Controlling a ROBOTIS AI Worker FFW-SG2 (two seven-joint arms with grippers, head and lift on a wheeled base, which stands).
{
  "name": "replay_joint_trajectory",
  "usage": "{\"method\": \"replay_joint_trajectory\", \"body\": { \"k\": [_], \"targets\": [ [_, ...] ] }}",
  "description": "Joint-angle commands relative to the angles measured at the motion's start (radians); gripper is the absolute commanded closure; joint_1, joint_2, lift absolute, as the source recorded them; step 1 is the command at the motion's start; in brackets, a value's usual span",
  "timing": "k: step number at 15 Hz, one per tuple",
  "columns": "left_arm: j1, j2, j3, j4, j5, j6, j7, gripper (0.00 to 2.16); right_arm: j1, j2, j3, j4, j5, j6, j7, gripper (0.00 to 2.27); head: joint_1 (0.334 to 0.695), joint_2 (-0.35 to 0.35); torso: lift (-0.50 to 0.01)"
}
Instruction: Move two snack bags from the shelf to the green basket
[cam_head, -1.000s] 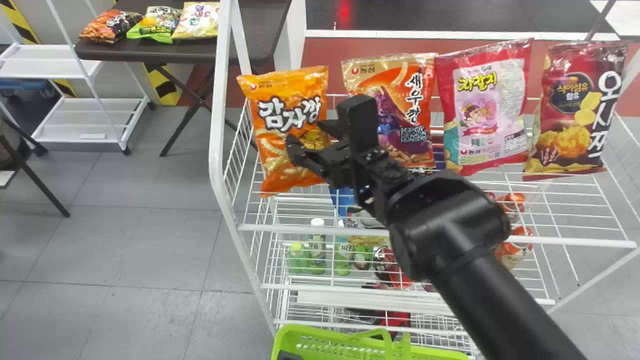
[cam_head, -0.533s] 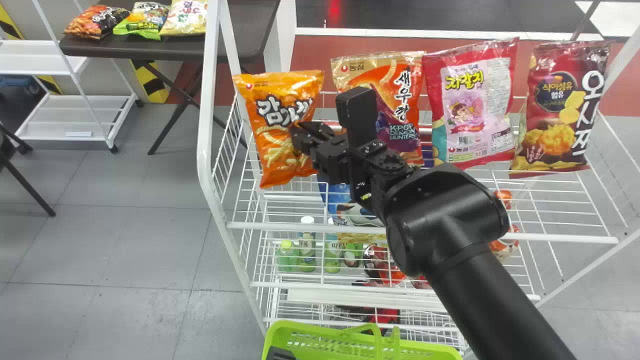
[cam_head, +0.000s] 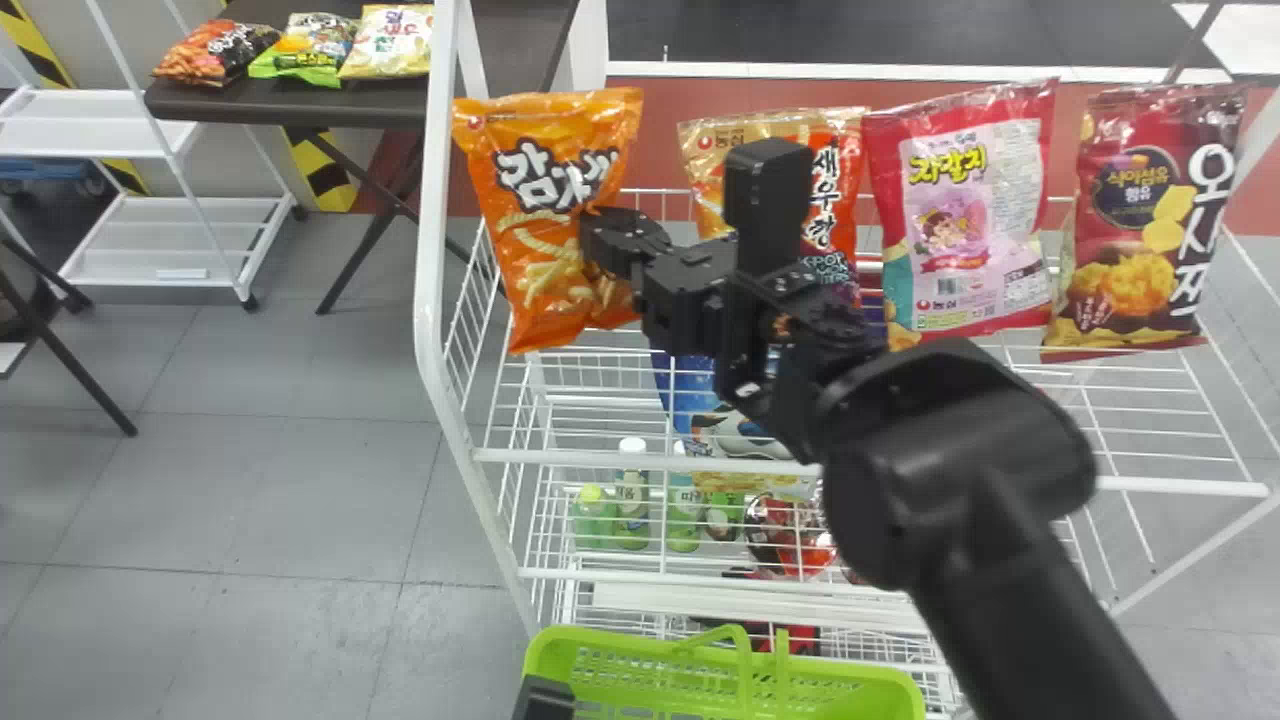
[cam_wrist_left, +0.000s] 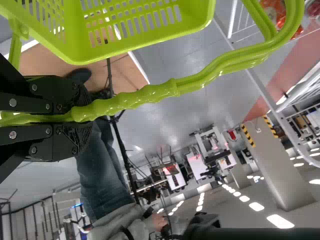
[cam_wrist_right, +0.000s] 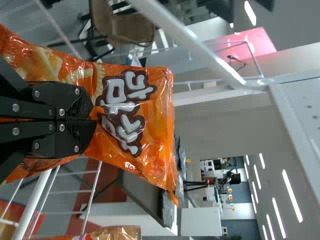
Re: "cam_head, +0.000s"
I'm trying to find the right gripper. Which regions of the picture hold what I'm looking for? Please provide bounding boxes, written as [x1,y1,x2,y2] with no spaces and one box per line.
[578,205,739,359]

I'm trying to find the tan orange snack packet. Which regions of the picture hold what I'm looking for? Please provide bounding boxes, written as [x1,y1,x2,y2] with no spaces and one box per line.
[677,107,869,293]

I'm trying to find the blue snack packet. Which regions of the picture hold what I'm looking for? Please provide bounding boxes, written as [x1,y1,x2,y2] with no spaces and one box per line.
[650,348,793,462]

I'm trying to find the green bottle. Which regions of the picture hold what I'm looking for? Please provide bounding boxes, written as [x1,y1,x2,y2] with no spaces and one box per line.
[667,440,707,555]
[574,484,617,552]
[612,437,653,553]

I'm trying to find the yellow snack packet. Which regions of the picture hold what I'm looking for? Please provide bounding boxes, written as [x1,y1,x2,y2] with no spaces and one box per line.
[337,4,436,82]

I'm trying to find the red black snack packet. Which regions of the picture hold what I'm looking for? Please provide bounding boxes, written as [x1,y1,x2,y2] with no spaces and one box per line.
[744,494,839,583]

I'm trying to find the red pink snack packet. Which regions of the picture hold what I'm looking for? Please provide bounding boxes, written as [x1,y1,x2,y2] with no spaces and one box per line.
[861,79,1062,348]

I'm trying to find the black side table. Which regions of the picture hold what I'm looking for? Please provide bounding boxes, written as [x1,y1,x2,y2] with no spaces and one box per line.
[143,0,583,317]
[0,233,140,439]

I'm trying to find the green snack packet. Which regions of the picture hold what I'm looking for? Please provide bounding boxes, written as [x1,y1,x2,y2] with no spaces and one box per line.
[247,12,359,90]

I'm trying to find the green basket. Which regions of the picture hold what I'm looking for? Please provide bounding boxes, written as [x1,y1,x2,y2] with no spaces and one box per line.
[521,624,927,720]

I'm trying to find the white shelf trolley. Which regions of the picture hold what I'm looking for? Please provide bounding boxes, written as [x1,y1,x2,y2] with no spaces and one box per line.
[0,0,308,313]

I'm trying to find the orange black snack packet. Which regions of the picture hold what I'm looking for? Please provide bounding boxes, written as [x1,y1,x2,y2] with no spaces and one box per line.
[151,19,283,89]

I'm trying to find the maroon snack packet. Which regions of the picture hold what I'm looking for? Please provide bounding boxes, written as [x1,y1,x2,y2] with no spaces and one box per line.
[1040,83,1252,364]

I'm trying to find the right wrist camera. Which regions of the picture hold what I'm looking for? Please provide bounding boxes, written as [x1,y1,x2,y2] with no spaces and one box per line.
[716,138,816,397]

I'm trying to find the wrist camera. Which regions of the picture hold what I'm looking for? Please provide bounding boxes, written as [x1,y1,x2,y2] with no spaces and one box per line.
[716,138,816,397]
[512,675,578,720]

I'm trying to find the white wire rack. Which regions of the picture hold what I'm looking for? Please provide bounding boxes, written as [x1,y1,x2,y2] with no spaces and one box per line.
[412,0,1280,720]

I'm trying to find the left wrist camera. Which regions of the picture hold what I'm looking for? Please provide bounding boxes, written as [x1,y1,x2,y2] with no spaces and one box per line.
[512,675,578,720]

